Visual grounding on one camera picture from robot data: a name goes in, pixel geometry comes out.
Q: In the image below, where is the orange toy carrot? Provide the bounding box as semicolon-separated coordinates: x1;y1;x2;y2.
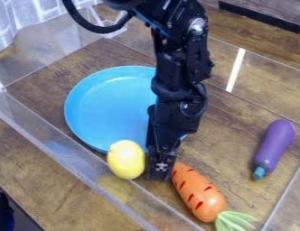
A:
171;162;256;231

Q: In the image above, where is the white patterned curtain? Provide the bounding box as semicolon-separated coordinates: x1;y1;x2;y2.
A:
0;0;96;53

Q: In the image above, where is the yellow toy lemon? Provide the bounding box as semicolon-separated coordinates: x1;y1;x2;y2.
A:
105;140;144;180

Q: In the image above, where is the blue round plate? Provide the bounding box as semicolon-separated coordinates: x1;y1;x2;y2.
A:
63;65;190;154

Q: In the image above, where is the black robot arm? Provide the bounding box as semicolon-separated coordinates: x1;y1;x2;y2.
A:
103;0;214;180

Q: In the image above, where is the clear acrylic enclosure wall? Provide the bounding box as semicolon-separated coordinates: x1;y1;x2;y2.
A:
0;9;300;231

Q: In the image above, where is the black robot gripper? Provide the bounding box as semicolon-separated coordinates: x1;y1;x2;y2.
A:
144;85;207;180

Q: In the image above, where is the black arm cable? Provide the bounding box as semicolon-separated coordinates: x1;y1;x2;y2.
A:
60;0;135;34

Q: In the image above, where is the purple toy eggplant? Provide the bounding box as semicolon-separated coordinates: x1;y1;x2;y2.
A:
252;119;295;180

